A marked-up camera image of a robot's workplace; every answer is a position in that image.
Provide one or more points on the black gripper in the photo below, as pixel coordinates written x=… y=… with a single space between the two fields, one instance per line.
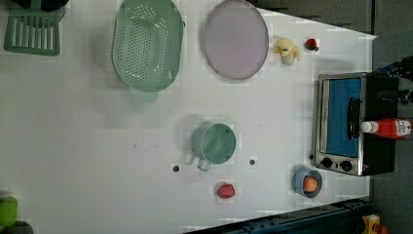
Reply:
x=398 y=70

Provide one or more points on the red plush ketchup bottle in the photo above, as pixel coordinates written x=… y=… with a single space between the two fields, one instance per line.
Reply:
x=392 y=128

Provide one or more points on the black toaster oven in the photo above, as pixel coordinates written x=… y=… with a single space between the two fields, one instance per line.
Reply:
x=345 y=101

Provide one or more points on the small red strawberry toy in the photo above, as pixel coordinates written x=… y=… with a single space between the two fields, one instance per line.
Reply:
x=311 y=45

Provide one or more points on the yellow plush banana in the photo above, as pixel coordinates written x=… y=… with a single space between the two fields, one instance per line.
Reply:
x=288 y=51

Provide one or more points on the orange ball in bowl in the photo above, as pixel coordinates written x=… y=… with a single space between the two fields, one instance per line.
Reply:
x=310 y=184

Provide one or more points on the blue small bowl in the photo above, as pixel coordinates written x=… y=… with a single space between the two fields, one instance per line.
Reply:
x=298 y=178

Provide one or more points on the lavender oval plate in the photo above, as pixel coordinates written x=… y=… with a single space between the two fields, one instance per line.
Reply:
x=236 y=39

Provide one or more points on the green measuring cup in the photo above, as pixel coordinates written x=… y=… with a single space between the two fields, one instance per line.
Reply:
x=213 y=144

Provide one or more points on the red tomato toy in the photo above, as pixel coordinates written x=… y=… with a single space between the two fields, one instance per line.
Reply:
x=226 y=191

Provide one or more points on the green perforated colander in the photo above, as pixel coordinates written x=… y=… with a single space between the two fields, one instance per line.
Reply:
x=146 y=47

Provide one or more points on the green slotted rack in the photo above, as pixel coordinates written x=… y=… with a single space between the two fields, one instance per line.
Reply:
x=32 y=31

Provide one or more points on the bright green object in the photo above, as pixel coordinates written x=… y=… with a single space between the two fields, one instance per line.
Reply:
x=8 y=211

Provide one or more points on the blue metal frame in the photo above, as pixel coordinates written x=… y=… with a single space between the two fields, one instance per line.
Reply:
x=337 y=218

